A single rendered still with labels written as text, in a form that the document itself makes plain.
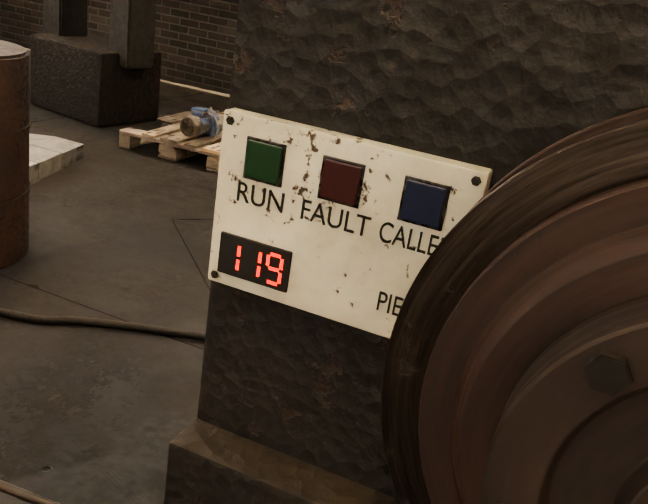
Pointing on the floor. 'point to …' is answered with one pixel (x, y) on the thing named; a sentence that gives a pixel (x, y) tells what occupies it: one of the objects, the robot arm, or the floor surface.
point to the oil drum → (8, 153)
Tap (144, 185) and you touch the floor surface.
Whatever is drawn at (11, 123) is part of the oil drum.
